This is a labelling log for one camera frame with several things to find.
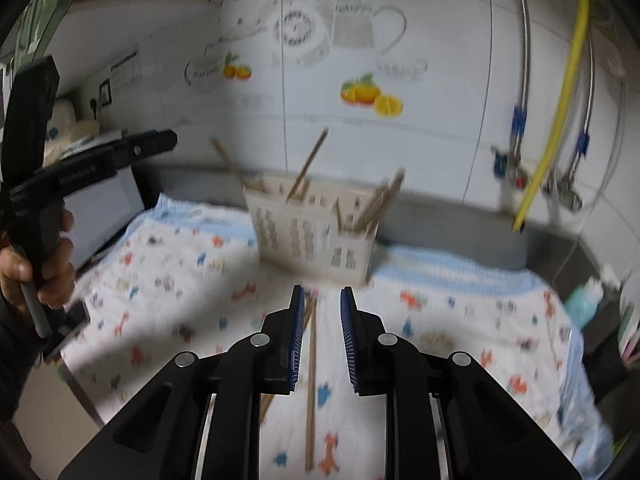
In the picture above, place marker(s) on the black utensil pot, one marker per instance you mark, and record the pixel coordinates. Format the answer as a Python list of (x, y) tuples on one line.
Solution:
[(607, 365)]

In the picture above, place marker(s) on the white printed wall label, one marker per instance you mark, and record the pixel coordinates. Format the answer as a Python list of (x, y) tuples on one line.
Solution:
[(125, 72)]

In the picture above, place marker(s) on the white microwave oven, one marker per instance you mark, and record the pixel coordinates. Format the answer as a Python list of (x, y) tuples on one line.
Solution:
[(105, 205)]

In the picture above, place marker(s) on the bunch of wooden chopsticks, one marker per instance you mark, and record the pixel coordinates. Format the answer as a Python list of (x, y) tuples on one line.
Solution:
[(314, 156)]

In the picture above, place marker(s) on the blue soap dispenser bottle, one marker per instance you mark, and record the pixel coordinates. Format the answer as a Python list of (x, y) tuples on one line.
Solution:
[(585, 305)]

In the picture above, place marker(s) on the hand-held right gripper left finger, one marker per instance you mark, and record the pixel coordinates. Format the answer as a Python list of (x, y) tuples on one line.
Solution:
[(297, 340)]

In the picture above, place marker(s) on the beige bag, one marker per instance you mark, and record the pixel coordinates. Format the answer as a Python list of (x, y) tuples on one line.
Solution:
[(65, 115)]

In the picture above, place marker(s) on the black wall switch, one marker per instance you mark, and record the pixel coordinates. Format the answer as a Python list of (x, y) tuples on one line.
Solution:
[(105, 91)]

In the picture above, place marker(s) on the metal angle valve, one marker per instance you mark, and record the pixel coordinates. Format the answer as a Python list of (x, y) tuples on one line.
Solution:
[(570, 197)]

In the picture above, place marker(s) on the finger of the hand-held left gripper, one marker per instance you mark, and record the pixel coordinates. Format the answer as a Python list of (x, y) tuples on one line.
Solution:
[(150, 141)]

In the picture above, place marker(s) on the person's left hand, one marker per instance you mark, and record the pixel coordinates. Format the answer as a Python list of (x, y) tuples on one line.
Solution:
[(55, 280)]

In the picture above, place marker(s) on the green wall cabinet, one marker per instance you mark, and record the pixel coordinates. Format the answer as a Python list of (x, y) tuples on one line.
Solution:
[(47, 0)]

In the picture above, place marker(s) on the printed cartoon cloth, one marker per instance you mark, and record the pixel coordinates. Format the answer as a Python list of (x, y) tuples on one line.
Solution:
[(450, 320)]

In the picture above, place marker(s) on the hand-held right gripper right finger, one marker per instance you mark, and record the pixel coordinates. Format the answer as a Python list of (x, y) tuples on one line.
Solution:
[(348, 340)]

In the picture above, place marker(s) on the cream plastic utensil holder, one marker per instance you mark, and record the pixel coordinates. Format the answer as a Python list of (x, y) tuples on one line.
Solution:
[(295, 240)]

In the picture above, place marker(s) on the teapot and oranges wall sticker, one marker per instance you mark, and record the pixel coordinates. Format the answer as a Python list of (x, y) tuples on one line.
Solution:
[(352, 25)]

